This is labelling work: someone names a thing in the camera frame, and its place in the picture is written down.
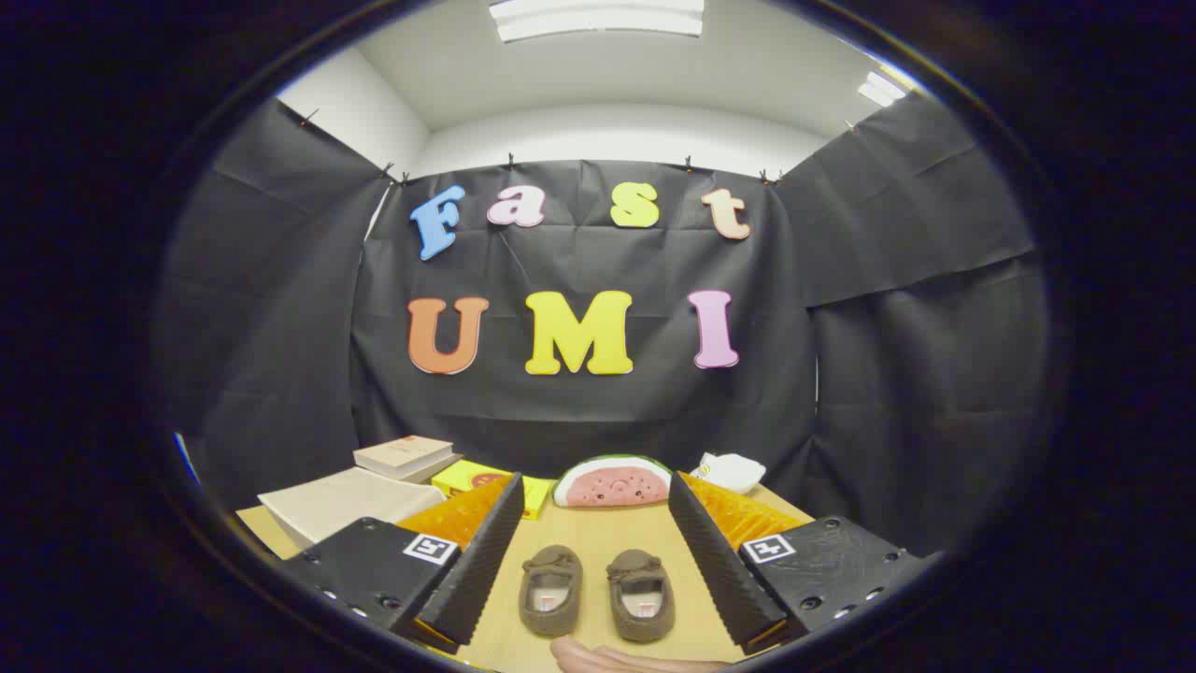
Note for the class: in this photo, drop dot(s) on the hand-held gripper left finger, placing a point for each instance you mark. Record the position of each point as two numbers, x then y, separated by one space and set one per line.
481 561

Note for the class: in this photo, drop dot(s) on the small ceiling light panel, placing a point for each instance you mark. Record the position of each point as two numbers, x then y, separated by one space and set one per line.
881 90

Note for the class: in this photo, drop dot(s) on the beige paperback book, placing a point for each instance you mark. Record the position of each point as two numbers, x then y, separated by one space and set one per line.
402 451

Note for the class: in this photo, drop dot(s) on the grey white book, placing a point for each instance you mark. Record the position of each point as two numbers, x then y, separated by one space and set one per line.
437 469

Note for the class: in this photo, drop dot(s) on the white plush toy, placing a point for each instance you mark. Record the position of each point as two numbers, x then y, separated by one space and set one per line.
733 470

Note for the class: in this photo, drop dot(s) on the watermelon slice plush toy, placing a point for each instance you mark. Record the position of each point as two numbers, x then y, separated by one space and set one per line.
612 484

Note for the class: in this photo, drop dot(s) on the yellow book with red circle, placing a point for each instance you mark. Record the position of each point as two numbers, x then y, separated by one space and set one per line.
458 477

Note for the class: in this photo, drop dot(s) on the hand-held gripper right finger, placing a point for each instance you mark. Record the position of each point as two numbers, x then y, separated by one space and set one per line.
715 561

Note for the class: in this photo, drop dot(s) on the cream fabric storage box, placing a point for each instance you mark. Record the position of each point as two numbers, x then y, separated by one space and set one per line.
346 500

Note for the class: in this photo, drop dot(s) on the brown moccasin shoe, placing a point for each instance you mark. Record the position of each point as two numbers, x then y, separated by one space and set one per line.
643 598
551 589

